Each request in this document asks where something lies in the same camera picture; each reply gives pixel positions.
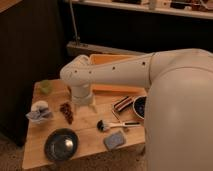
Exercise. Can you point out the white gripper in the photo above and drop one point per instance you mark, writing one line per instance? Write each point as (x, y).
(83, 95)

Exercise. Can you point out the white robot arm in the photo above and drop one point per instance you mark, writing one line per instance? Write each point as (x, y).
(179, 105)

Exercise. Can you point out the black makeup brush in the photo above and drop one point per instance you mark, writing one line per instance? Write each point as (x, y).
(104, 126)

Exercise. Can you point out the orange plastic tray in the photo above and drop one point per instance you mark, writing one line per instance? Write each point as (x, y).
(107, 58)

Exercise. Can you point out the striped brown box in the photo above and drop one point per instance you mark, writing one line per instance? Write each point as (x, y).
(123, 103)

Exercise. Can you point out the blue grey sponge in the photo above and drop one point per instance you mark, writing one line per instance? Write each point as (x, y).
(114, 140)

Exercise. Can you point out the dark blue bowl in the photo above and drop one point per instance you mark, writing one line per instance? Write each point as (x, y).
(139, 106)

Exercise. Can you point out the green cup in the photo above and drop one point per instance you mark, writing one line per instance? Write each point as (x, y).
(45, 87)

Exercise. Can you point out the metal stand pole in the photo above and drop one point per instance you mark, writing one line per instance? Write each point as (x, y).
(76, 36)

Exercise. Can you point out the wooden shelf board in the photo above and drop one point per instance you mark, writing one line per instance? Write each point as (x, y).
(146, 7)

